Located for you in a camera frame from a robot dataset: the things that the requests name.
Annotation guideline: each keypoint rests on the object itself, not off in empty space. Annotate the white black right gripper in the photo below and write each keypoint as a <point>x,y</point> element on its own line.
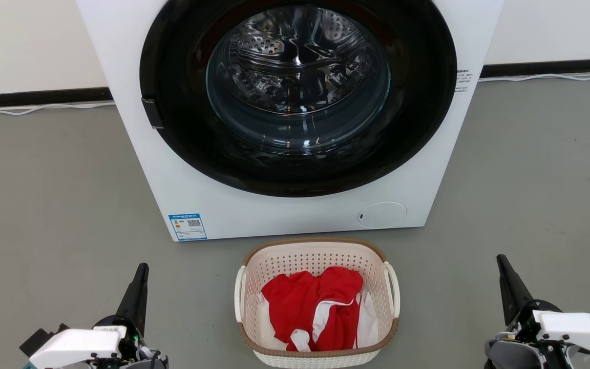
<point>571,328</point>

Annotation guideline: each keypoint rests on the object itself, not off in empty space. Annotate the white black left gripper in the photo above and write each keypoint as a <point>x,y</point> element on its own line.
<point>77,344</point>

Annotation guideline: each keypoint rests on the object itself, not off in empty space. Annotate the cream perforated laundry basket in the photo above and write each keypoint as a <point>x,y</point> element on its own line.
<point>315,255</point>

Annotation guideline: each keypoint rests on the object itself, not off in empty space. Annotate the blue energy label sticker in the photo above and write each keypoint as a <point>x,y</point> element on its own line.
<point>187,227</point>

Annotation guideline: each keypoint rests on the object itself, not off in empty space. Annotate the round white filter cover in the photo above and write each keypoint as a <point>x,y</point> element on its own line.
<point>382,215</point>

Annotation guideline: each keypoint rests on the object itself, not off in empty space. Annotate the red and white garment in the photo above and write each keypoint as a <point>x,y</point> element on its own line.
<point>295,307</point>

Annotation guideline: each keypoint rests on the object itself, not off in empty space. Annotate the white front-load washing machine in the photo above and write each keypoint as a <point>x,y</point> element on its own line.
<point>285,215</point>

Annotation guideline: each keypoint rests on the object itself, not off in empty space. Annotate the black round washer door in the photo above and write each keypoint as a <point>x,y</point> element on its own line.
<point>418,113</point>

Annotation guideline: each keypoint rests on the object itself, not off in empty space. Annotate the small printed text label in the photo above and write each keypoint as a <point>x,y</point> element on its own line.
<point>463,80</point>

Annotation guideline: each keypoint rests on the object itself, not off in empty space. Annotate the black baseboard strip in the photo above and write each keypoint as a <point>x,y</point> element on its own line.
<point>34,97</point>
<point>551,67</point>

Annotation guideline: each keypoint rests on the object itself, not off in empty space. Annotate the steel washing drum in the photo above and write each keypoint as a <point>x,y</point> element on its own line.
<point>274,48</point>

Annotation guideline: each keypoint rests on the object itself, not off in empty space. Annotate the black left wrist camera block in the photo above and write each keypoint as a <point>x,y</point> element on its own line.
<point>41,339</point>

